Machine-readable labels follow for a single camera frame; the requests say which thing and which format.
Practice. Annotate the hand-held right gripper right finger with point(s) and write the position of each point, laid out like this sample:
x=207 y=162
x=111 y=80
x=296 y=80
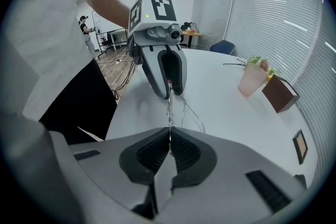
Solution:
x=236 y=165

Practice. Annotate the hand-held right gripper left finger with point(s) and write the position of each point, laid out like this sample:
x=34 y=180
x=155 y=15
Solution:
x=105 y=165

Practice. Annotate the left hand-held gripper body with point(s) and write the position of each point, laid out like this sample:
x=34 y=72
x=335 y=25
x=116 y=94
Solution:
x=139 y=13

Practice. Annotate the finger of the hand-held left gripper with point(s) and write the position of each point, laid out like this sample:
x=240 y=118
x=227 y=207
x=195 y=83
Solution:
x=152 y=68
x=182 y=70

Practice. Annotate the person's left forearm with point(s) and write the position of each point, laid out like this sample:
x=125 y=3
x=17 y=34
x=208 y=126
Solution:
x=107 y=5

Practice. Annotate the white desk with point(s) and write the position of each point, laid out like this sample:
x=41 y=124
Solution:
x=118 y=32

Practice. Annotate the round wooden table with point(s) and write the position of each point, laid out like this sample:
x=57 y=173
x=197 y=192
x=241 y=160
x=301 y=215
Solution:
x=193 y=34

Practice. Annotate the large whiteboard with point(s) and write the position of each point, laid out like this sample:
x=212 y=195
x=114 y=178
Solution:
x=97 y=21

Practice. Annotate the blue chair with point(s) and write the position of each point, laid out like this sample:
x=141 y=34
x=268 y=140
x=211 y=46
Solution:
x=223 y=47

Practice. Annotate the person's black trousers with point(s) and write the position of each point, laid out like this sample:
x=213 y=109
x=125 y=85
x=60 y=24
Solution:
x=78 y=102

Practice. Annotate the pink translucent cup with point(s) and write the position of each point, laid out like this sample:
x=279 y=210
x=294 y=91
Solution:
x=252 y=80

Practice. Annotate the artificial flower bunch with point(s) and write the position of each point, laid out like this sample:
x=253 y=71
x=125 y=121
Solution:
x=258 y=63

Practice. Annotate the brown pen holder box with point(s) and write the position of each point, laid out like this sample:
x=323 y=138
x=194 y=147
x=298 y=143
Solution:
x=278 y=95

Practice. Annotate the person in white shirt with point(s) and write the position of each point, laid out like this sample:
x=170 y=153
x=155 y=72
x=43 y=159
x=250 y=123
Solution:
x=39 y=21

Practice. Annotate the small grey gripper camera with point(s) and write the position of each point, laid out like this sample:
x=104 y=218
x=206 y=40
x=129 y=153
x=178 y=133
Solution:
x=174 y=32

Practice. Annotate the small dark picture frame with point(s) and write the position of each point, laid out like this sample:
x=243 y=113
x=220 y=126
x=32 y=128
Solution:
x=300 y=147

